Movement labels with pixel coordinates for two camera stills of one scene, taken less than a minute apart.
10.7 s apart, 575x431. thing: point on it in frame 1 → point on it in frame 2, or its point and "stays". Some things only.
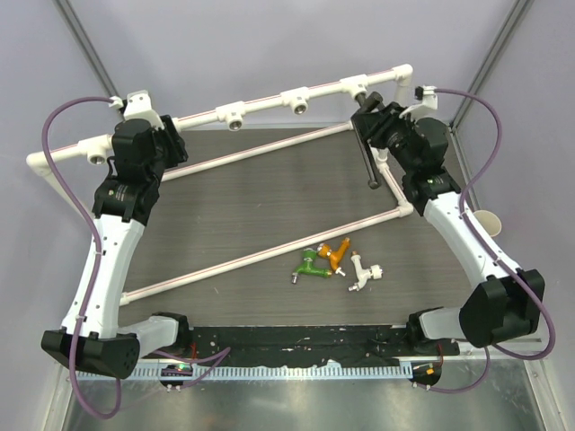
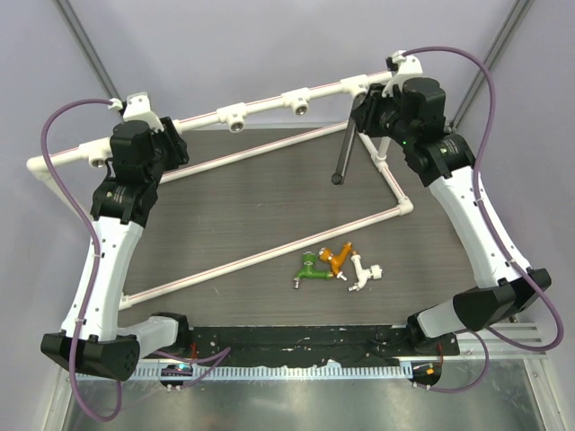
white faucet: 375,272 stays
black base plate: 311,346 stays
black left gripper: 173,144 stays
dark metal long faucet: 365,102 → 339,176
